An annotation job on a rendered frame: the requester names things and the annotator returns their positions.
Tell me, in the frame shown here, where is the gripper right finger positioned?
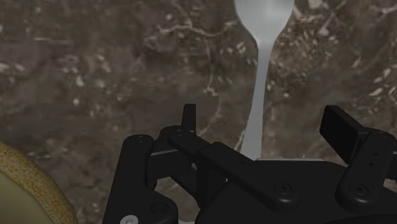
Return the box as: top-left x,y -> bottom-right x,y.
319,104 -> 397,214

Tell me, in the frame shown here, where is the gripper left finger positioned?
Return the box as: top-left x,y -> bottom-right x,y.
102,103 -> 300,224

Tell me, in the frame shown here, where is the silver metal spoon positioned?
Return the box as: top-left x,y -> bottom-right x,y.
233,0 -> 295,162

